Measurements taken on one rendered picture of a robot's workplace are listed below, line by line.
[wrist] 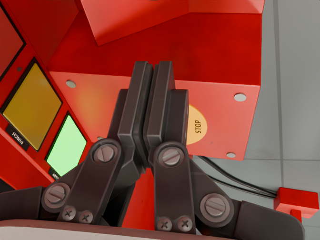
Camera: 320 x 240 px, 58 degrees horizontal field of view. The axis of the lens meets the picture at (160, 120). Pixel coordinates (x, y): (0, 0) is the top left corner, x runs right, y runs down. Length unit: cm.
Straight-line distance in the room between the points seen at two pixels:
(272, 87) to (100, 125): 115
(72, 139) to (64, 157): 2
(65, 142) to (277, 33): 100
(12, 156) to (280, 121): 136
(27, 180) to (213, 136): 24
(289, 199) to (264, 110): 91
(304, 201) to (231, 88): 208
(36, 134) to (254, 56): 16
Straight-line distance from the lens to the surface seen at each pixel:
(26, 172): 39
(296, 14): 113
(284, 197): 223
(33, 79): 22
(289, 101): 144
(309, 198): 228
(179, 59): 21
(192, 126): 24
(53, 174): 26
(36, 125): 23
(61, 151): 26
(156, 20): 25
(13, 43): 21
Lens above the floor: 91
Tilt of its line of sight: 33 degrees down
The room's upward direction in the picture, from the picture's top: 166 degrees counter-clockwise
